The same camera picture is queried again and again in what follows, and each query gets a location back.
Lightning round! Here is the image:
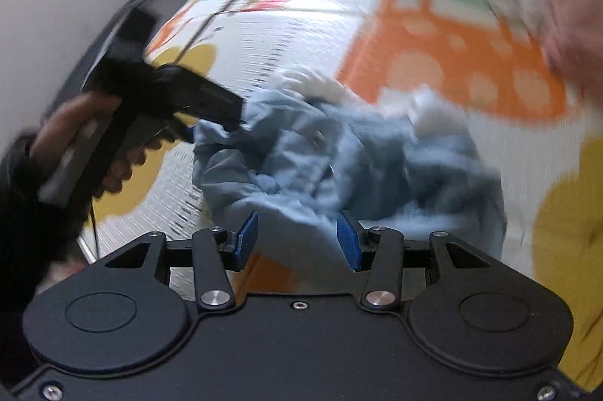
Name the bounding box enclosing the light blue shirt white collar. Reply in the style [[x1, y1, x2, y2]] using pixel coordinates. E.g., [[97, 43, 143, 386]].
[[192, 67, 507, 289]]

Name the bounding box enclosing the person's left hand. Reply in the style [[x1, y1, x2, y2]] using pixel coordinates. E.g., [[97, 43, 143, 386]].
[[29, 92, 164, 198]]

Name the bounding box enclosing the dark jacket sleeve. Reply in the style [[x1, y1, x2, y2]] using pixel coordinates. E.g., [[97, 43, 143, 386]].
[[1, 133, 88, 388]]

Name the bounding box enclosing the colourful foam play mat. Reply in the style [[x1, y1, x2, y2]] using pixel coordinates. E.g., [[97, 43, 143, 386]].
[[78, 0, 603, 392]]

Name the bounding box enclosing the pink folded cloth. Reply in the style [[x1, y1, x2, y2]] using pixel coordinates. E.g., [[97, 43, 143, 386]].
[[541, 0, 602, 106]]

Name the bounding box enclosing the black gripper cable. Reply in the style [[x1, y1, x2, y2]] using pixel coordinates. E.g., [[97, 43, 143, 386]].
[[90, 197, 101, 263]]

